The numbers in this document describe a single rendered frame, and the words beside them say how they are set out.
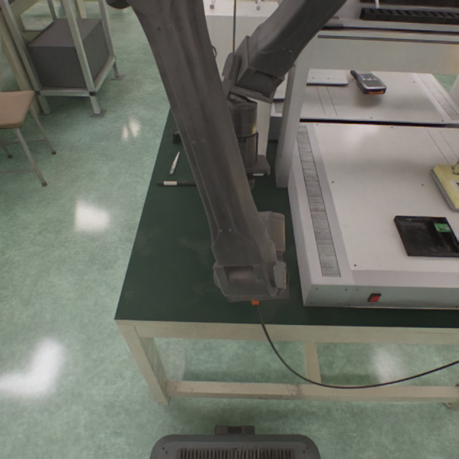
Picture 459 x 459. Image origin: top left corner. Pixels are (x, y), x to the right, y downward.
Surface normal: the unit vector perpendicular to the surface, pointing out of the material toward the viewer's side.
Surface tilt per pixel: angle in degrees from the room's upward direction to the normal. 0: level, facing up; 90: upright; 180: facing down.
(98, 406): 0
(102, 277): 0
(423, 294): 90
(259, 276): 75
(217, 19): 90
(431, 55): 90
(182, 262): 0
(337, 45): 90
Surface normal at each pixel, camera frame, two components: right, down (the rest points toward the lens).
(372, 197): 0.02, -0.66
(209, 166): -0.32, 0.51
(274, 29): -0.85, -0.07
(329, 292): -0.02, 0.75
